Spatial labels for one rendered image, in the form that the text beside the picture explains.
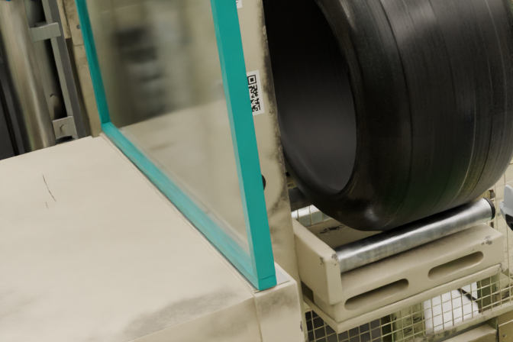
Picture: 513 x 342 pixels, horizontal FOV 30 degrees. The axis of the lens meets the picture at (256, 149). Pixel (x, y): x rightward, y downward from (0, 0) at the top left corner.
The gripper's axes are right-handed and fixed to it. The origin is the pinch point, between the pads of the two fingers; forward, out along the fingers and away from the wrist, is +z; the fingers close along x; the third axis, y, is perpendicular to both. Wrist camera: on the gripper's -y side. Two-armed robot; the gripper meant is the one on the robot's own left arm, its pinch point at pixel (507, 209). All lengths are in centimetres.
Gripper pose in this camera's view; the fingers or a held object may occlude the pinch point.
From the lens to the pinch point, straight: 159.5
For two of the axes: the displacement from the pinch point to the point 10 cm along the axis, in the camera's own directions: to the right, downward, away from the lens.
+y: -1.8, -9.5, -2.6
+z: -3.9, -1.7, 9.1
